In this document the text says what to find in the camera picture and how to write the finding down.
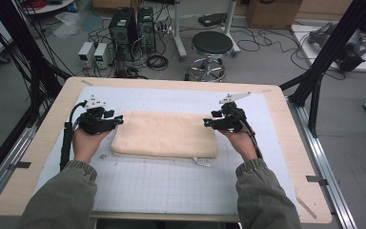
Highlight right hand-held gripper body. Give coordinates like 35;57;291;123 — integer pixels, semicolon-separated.
211;92;252;134

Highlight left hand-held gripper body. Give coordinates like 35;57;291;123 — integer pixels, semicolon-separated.
76;94;118;135

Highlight cream terry towel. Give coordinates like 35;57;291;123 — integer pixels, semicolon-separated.
111;110;218;167

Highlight person's left hand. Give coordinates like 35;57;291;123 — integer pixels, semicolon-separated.
71;125;113;165

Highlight person's right hand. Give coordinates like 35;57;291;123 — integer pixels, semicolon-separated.
218;125;259;163

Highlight white power supply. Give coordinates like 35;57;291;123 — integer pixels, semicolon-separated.
93;42;111;70
77;41;95;69

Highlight black round stool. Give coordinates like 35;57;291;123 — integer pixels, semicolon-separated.
189;31;234;83

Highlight white grid mat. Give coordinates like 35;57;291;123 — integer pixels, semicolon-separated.
34;85;301;218

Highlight large black computer tower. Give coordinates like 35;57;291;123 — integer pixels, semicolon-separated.
109;7;138;61

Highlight slim black computer tower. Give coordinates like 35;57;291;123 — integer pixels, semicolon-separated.
136;7;157;53

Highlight flat black device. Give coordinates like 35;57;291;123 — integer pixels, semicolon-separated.
198;12;230;27

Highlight clear plastic sheet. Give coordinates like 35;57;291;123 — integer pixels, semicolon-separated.
53;10;103;39

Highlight white floor board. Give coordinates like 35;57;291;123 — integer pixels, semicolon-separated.
291;23;366;73

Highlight cardboard box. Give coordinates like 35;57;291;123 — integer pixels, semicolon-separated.
246;0;303;31

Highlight white round table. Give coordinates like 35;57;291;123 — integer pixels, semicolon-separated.
22;0;77;15

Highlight gray machine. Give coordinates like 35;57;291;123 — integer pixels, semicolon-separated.
308;21;366;73

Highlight thick black gripper cable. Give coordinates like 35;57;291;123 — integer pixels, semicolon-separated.
239;111;264;160
59;99;89;173

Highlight black cable bundle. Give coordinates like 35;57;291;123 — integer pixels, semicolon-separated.
0;0;74;113

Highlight coiled black cable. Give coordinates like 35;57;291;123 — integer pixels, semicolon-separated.
146;54;170;71

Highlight black table bracket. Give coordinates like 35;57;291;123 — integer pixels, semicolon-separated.
8;161;32;170
306;175;328;186

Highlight white desk frame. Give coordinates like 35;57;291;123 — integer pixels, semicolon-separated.
171;0;241;61

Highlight aluminium rail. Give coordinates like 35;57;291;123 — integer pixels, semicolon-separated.
287;96;358;229
0;127;37;213

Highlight black metal frame stand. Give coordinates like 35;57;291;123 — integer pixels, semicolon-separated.
279;0;366;139
0;0;65;128

